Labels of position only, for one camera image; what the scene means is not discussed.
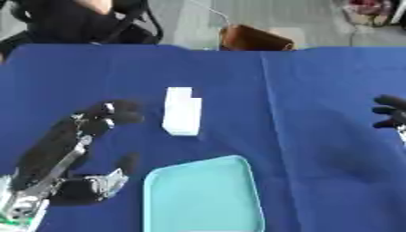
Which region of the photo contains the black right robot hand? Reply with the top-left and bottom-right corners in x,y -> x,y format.
371,93 -> 406,131

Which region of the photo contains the white notched block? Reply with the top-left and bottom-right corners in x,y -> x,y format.
159,86 -> 203,137

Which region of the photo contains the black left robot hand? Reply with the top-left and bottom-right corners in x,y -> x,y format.
9,99 -> 146,207

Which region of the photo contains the pile of bags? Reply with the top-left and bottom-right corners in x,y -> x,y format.
331,0 -> 406,28

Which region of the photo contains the teal plastic tray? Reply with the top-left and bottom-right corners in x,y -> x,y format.
140,154 -> 266,232

